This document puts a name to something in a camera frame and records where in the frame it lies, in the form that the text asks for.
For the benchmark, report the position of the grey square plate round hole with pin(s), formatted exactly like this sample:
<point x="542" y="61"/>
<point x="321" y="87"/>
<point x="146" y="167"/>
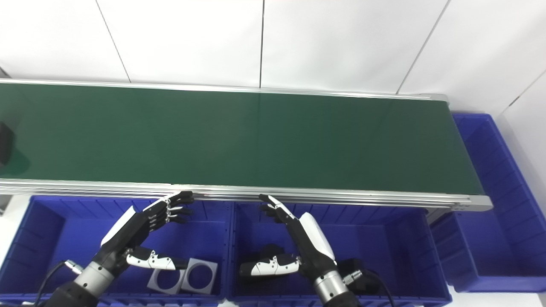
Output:
<point x="212" y="273"/>
<point x="154" y="285"/>

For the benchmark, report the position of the green conveyor belt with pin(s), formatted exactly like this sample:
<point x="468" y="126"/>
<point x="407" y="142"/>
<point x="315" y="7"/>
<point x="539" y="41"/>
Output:
<point x="256" y="140"/>

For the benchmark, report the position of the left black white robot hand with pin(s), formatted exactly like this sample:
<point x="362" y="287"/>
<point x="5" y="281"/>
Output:
<point x="128" y="238"/>

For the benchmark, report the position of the blue plastic bin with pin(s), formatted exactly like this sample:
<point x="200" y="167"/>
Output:
<point x="503" y="221"/>
<point x="384" y="247"/>
<point x="64" y="238"/>

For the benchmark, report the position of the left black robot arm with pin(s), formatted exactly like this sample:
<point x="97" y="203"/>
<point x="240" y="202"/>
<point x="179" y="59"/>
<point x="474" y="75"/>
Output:
<point x="85" y="285"/>

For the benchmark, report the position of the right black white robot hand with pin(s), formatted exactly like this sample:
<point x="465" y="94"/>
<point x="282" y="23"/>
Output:
<point x="313" y="247"/>

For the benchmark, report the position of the aluminium conveyor leg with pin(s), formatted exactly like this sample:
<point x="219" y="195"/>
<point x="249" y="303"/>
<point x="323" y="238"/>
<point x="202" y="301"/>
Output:
<point x="437" y="215"/>
<point x="3" y="204"/>

